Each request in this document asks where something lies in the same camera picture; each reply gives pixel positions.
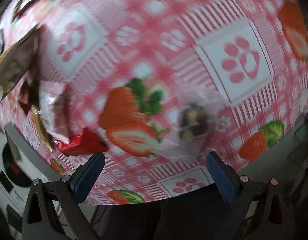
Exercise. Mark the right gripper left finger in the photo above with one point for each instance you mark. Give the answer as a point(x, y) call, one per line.
point(40, 219)

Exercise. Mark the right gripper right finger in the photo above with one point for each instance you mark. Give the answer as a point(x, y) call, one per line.
point(256, 209)

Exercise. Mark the red snack packet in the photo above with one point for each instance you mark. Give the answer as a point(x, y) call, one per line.
point(87, 142)

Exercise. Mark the clear dark candy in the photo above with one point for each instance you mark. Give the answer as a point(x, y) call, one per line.
point(197, 111)

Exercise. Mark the white washing machine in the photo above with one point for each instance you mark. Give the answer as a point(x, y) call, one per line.
point(14, 188)

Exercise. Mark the grey storage box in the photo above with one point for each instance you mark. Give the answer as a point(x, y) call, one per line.
point(27, 158)

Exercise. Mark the brown chocolate bar packet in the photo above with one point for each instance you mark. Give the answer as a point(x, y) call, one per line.
point(53, 107)

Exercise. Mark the gold and grey snack bag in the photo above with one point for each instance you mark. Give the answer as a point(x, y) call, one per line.
point(16, 61)

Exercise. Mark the strawberry checkered tablecloth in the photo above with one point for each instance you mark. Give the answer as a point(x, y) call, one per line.
point(253, 52)

